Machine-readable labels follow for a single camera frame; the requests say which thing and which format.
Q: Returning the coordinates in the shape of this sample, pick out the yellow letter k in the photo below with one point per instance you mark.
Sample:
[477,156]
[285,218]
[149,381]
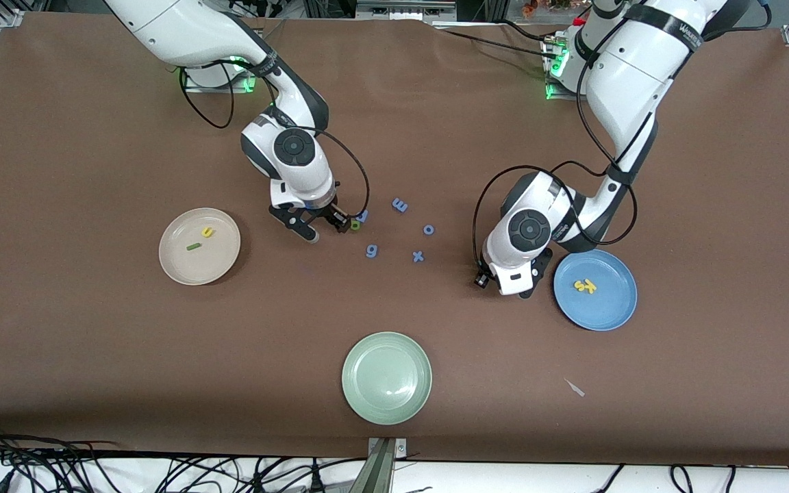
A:
[590,287]

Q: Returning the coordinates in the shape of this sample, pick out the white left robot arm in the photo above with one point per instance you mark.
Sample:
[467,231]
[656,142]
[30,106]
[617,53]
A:
[627,75]

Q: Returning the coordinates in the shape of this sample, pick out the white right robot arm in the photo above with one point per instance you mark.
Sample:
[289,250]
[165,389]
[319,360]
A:
[182,34]

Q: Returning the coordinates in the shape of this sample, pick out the blue letter g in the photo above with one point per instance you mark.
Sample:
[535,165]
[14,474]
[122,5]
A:
[371,250]

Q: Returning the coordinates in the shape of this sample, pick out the blue letter m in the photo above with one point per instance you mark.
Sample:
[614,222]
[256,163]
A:
[400,205]

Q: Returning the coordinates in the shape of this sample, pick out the blue plate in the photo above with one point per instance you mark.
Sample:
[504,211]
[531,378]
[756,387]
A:
[603,311]

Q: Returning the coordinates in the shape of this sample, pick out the beige brown plate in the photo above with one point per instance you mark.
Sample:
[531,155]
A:
[199,263]

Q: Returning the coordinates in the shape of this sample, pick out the small white paper scrap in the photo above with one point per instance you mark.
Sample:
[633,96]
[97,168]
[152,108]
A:
[574,387]

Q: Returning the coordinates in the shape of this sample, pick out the green plate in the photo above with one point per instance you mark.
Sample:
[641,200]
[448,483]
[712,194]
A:
[386,378]

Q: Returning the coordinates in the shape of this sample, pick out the silver clamp plate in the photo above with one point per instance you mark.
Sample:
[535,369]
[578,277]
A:
[401,448]

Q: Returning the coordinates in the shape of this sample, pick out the grey metal pole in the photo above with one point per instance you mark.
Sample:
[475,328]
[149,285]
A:
[375,472]

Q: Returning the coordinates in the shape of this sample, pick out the brown table mat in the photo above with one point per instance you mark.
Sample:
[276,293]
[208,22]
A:
[93,342]

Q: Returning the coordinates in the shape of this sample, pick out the orange background object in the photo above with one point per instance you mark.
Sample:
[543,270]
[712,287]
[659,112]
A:
[529,8]

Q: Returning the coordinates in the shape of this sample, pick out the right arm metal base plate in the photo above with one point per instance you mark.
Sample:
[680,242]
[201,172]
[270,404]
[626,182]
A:
[196,89]

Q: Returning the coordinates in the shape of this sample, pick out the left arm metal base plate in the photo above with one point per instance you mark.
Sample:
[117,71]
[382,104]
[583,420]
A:
[550,94]

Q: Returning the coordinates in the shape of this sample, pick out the grey metal frame device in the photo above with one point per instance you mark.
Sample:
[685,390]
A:
[405,9]

